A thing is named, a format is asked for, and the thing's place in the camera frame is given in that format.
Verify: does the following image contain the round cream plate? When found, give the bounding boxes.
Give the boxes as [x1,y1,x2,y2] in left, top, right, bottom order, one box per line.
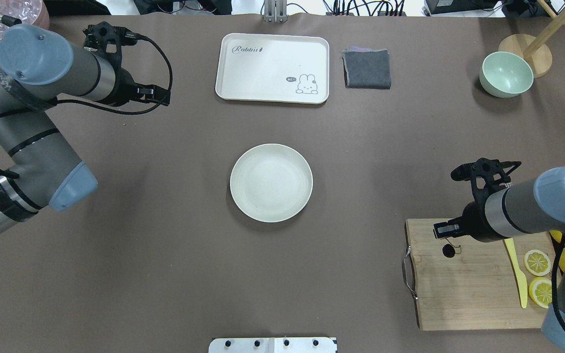
[229,143,314,223]

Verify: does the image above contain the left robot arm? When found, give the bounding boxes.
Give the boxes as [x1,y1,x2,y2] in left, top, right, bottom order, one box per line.
[0,22,171,234]

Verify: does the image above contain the dark red cherry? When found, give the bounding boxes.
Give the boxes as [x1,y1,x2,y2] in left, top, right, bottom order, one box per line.
[442,238,462,258]

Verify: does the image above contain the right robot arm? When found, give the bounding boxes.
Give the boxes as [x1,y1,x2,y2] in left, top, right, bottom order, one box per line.
[434,158,565,351]

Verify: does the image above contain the aluminium frame post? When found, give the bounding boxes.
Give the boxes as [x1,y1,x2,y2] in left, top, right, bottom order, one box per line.
[262,0,288,23]

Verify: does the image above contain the yellow plastic knife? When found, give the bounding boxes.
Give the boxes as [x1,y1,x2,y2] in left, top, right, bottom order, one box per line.
[504,238,529,309]

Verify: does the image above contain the wooden cutting board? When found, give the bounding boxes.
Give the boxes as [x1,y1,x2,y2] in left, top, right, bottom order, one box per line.
[402,219,547,331]

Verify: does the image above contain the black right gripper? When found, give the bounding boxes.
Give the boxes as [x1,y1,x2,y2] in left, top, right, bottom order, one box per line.
[433,202,489,242]

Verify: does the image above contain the lemon slice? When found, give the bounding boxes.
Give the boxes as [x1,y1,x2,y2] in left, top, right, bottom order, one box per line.
[528,277,552,309]
[524,250,552,277]

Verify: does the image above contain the pink bowl of ice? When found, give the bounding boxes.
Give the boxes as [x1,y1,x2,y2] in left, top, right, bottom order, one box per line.
[0,0,50,40]

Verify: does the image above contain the grey folded cloth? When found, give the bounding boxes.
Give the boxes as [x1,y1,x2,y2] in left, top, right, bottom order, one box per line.
[342,47,392,90]

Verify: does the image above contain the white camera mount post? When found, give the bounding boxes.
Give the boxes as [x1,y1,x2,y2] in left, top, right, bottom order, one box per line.
[208,337,338,353]

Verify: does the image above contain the mint green bowl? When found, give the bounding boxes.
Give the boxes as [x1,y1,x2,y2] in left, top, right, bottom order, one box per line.
[478,51,535,98]

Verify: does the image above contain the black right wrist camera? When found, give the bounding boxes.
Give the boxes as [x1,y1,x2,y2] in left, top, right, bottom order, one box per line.
[450,158,522,209]

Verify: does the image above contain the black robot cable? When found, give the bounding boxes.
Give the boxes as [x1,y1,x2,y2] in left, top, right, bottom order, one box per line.
[0,34,174,179]

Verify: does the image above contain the cream rabbit tray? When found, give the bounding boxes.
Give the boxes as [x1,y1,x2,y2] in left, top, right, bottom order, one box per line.
[215,33,330,104]

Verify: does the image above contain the wooden mug tree stand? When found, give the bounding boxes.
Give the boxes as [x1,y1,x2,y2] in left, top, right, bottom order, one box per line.
[498,0,565,78]

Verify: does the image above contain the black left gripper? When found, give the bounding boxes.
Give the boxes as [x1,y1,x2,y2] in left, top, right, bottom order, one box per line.
[114,69,171,106]

